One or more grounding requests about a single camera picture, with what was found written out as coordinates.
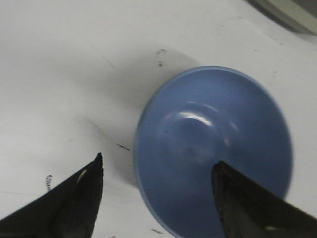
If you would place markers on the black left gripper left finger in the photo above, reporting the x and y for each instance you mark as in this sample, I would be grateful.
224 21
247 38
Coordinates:
67 211

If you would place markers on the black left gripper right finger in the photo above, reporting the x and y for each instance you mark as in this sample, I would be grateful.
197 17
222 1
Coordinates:
247 210

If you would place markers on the blue bowl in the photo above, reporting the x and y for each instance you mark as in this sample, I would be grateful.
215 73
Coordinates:
197 118

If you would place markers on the cream and silver toaster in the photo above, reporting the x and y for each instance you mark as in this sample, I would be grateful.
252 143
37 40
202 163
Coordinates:
298 16

